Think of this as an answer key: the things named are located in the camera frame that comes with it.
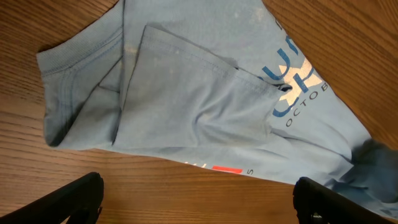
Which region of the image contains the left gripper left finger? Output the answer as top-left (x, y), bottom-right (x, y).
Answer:
top-left (1, 172), bottom-right (104, 224)

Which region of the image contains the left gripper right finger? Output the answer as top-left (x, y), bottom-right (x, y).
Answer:
top-left (293, 177), bottom-right (393, 224)

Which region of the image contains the light blue printed t-shirt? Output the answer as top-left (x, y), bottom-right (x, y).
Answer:
top-left (37, 1), bottom-right (397, 218)

